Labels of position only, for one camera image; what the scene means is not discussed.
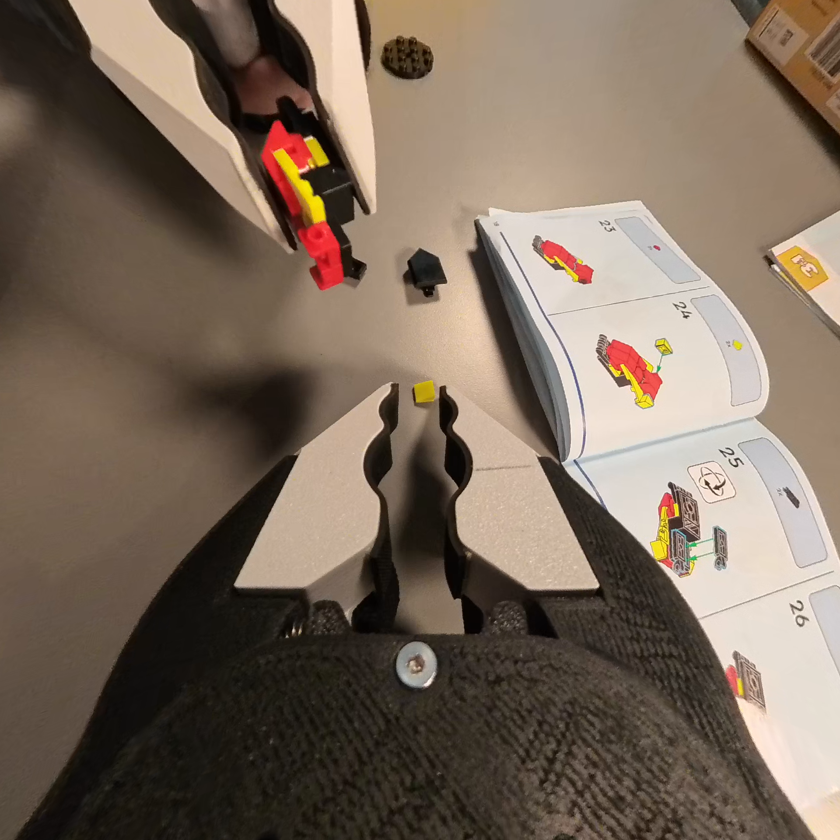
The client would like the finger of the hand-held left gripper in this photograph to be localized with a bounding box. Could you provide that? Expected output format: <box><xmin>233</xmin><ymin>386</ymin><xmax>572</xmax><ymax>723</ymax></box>
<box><xmin>271</xmin><ymin>0</ymin><xmax>378</xmax><ymax>217</ymax></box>
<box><xmin>69</xmin><ymin>0</ymin><xmax>298</xmax><ymax>255</ymax></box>

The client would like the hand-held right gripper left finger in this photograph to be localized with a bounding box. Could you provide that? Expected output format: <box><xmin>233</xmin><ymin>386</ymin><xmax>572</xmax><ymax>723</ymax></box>
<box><xmin>234</xmin><ymin>384</ymin><xmax>400</xmax><ymax>622</ymax></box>

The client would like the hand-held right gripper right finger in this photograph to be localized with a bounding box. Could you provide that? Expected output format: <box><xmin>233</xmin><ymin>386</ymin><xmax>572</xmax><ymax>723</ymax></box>
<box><xmin>438</xmin><ymin>386</ymin><xmax>601</xmax><ymax>622</ymax></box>

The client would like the red yellow lego body assembly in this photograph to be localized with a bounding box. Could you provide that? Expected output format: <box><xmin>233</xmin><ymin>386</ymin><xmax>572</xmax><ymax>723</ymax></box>
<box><xmin>259</xmin><ymin>97</ymin><xmax>368</xmax><ymax>291</ymax></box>

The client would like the lego instruction booklet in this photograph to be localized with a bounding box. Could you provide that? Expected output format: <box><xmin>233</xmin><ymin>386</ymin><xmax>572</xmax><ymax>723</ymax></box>
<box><xmin>474</xmin><ymin>200</ymin><xmax>840</xmax><ymax>831</ymax></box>
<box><xmin>764</xmin><ymin>210</ymin><xmax>840</xmax><ymax>339</ymax></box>

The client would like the round black lego piece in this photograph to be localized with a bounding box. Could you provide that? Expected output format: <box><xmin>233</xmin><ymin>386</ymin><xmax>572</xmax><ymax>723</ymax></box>
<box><xmin>381</xmin><ymin>35</ymin><xmax>435</xmax><ymax>81</ymax></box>

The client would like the black wedge lego piece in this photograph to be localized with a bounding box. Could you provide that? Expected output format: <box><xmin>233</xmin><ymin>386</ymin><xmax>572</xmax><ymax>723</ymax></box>
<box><xmin>402</xmin><ymin>247</ymin><xmax>449</xmax><ymax>300</ymax></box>

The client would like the closed lego instruction booklet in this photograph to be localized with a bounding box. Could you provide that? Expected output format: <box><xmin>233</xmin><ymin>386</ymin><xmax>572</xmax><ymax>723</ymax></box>
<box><xmin>764</xmin><ymin>210</ymin><xmax>840</xmax><ymax>339</ymax></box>

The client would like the colourful cardboard lego box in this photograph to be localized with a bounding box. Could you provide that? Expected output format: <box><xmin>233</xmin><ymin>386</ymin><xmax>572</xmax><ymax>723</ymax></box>
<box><xmin>745</xmin><ymin>0</ymin><xmax>840</xmax><ymax>135</ymax></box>

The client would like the person's left hand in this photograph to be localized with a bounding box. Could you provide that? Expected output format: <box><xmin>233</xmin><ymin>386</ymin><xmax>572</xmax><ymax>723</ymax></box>
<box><xmin>230</xmin><ymin>56</ymin><xmax>316</xmax><ymax>118</ymax></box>

